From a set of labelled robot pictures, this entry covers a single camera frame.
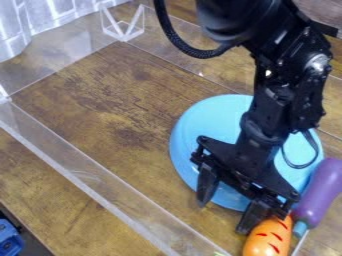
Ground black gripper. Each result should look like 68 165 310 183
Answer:
191 135 300 235

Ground orange toy carrot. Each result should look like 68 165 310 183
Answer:
242 216 292 256

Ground purple toy eggplant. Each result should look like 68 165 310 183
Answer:
291 158 342 238

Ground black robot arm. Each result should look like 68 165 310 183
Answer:
191 0 332 234

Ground blue round plate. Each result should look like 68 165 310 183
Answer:
167 93 326 213

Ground blue object at corner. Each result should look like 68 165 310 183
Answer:
0 219 24 256

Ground dark baseboard strip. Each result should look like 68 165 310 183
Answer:
312 21 338 38

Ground white curtain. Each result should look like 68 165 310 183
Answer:
0 0 129 63

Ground black cable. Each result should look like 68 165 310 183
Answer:
152 0 238 60

